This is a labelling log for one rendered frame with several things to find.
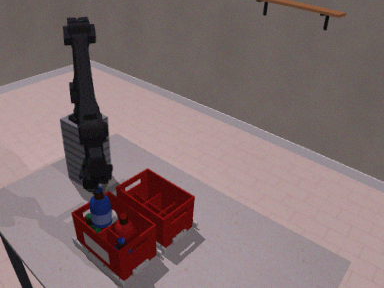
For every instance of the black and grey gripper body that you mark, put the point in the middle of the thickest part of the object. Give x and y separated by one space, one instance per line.
108 175

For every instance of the red crate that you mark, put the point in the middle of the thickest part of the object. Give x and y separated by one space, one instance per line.
102 244
142 196

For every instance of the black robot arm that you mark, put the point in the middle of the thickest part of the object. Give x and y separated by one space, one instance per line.
86 108

